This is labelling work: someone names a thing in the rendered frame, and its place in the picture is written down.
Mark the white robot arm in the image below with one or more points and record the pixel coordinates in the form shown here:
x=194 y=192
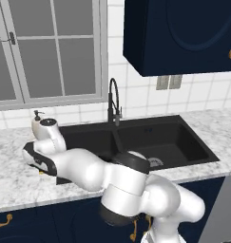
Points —
x=88 y=171

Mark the black double sink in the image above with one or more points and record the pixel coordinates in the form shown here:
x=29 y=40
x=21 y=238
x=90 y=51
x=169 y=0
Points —
x=170 y=142

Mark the yellow sponge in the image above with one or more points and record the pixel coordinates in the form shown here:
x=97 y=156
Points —
x=41 y=172

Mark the black spring tap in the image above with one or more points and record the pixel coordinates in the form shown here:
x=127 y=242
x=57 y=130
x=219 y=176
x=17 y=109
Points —
x=113 y=104

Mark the white soap dispenser black pump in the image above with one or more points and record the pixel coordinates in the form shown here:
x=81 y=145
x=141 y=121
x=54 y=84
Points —
x=34 y=129

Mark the grey framed window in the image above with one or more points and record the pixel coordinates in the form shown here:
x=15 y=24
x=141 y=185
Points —
x=41 y=47

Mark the dark window latch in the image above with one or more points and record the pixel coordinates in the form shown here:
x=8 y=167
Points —
x=12 y=38

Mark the navy base cupboard drawer front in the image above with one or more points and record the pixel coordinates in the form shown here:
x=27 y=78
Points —
x=25 y=224

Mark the grey wall outlet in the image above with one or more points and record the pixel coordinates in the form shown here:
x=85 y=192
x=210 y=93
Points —
x=176 y=81
x=162 y=82

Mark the navy wall cupboard door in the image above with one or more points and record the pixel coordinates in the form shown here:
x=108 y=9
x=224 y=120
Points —
x=183 y=31

